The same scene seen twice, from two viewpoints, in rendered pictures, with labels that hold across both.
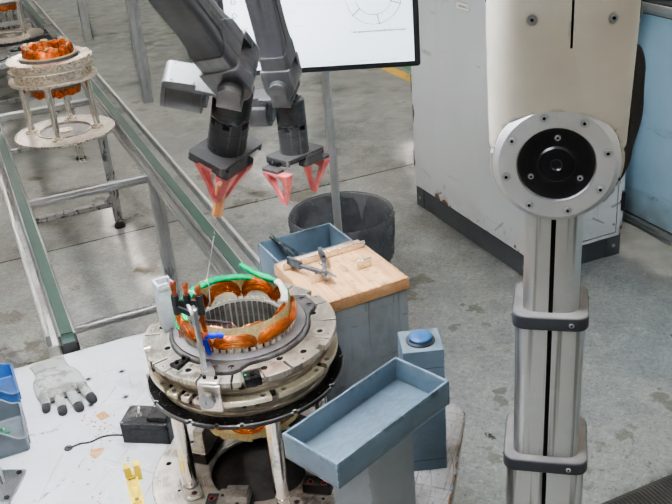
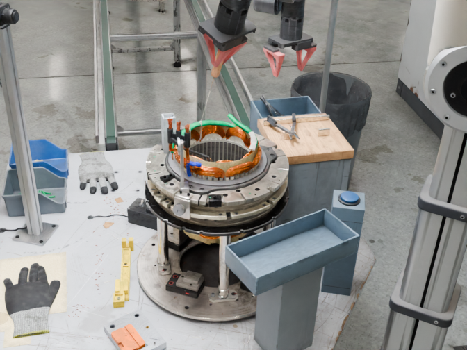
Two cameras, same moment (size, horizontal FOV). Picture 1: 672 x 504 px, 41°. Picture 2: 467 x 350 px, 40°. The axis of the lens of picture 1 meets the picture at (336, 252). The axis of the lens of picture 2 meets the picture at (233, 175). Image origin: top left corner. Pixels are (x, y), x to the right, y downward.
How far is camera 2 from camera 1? 0.11 m
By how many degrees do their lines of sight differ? 11
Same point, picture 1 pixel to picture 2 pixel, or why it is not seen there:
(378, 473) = (290, 290)
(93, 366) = (121, 164)
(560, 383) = (444, 257)
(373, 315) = (321, 172)
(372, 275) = (327, 142)
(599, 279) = not seen: outside the picture
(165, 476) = (148, 253)
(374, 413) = (298, 246)
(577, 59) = not seen: outside the picture
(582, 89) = not seen: outside the picture
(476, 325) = (415, 192)
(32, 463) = (64, 222)
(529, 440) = (411, 293)
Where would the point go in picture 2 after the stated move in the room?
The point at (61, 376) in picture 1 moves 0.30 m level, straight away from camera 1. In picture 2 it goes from (98, 166) to (99, 120)
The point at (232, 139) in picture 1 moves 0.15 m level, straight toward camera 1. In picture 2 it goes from (232, 21) to (224, 51)
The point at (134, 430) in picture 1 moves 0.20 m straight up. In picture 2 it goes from (136, 215) to (132, 152)
